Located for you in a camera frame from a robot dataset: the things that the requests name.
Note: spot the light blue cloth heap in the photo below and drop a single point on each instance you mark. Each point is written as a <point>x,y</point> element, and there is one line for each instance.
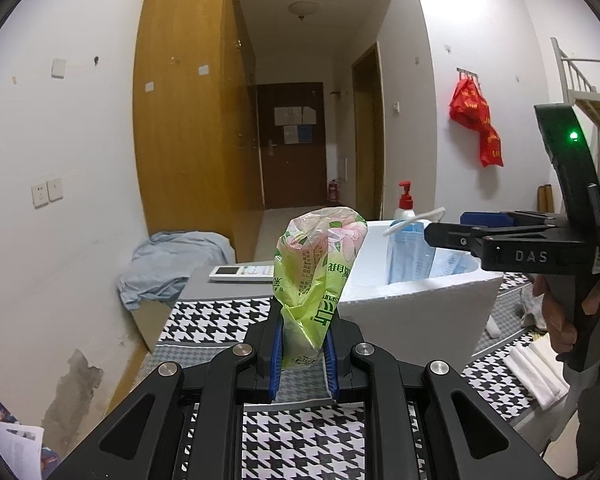
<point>161,266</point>

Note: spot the person's right hand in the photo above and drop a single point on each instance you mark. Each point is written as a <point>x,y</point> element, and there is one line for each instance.
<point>563,335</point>

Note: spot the blue face mask pack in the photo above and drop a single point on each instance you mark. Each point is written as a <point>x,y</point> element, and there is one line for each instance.
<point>410,258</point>

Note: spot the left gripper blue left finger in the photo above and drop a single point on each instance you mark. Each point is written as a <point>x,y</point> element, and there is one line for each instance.
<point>276,360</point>

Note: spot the white styrofoam box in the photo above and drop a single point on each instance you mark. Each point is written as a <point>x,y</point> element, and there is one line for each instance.
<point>421,321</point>

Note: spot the white towel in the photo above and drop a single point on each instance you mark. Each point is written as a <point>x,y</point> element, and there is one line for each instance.
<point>536,367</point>

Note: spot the red hanging bag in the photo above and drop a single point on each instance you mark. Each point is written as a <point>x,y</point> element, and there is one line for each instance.
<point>469,108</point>

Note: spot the green pink tissue pack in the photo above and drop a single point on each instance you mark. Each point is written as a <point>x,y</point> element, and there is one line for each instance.
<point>312,264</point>

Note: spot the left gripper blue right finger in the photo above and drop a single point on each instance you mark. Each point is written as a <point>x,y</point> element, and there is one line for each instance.
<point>330,362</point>

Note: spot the white lotion pump bottle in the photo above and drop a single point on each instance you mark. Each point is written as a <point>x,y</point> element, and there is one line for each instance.
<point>405,208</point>

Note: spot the white foam roll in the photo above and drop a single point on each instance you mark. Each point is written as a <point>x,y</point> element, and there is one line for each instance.
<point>492,329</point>

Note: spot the white metal bunk bed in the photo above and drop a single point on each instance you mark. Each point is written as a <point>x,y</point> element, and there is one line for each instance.
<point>587,95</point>

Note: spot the wall power socket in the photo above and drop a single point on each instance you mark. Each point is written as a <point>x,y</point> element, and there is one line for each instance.
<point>46,192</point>

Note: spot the wooden wardrobe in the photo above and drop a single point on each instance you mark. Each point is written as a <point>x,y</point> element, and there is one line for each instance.
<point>194,121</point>

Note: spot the dark brown entrance door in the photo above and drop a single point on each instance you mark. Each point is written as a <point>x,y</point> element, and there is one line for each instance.
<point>292,134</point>

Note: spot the red fire extinguisher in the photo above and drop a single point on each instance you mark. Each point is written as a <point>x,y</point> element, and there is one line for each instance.
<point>333,191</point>

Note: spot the grey rag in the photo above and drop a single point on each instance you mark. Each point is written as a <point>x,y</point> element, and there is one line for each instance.
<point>531,310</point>

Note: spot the ceiling lamp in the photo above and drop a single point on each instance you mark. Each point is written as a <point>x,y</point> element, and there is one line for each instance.
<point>302,9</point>

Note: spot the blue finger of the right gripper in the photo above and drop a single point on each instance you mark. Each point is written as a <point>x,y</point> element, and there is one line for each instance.
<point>486,218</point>
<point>454,236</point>

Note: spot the white remote control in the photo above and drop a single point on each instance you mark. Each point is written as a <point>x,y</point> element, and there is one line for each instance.
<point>248,273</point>

